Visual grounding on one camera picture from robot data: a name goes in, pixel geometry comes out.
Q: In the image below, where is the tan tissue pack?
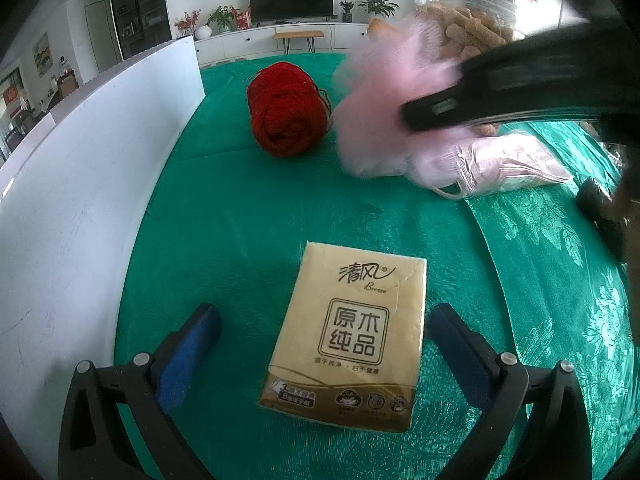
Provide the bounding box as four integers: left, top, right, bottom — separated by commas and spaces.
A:
257, 241, 428, 433

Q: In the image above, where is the wooden bench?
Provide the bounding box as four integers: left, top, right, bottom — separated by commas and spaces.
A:
273, 30, 325, 55

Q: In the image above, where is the black television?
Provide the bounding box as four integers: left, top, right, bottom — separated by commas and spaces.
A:
249, 0, 335, 23

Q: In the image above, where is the green potted plant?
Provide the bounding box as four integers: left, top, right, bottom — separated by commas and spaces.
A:
206, 5, 241, 35

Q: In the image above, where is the white television cabinet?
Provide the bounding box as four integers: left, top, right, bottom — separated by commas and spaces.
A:
192, 20, 381, 68

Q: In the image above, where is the pink face mask packet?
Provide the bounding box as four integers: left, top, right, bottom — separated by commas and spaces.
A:
407, 135, 573, 201

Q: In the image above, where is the red yarn ball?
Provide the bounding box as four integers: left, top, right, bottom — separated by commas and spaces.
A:
246, 61, 333, 158

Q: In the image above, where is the black cabinet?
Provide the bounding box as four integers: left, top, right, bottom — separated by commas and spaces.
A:
107, 0, 173, 61

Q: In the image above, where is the white board barrier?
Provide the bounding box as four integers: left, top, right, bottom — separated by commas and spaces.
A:
0, 35, 207, 436

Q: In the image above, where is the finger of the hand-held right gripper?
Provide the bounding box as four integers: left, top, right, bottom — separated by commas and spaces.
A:
403, 16, 640, 134

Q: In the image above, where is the tan butterfly chair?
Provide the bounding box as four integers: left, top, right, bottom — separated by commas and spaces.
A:
366, 19, 401, 41

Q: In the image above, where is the wall painting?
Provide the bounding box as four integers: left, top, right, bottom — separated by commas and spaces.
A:
32, 32, 53, 78

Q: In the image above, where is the green tablecloth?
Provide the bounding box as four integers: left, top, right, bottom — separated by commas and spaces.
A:
114, 52, 640, 480

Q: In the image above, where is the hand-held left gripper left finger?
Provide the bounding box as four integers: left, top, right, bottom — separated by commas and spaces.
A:
59, 302, 222, 480

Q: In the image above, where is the clear jar of biscuit sticks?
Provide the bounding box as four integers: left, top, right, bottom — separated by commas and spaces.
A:
412, 0, 526, 138

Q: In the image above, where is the wooden dining furniture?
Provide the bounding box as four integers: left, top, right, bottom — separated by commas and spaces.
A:
0, 105, 43, 153

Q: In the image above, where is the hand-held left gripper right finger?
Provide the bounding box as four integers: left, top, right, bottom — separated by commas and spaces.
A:
429, 302, 593, 480

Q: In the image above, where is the large leafy potted plant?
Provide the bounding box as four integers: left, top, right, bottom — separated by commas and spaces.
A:
357, 0, 401, 22

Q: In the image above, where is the red flower plant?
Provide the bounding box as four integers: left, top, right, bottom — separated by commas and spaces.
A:
174, 8, 202, 36

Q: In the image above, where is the pink bath pouf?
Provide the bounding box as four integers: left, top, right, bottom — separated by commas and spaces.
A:
332, 12, 481, 178

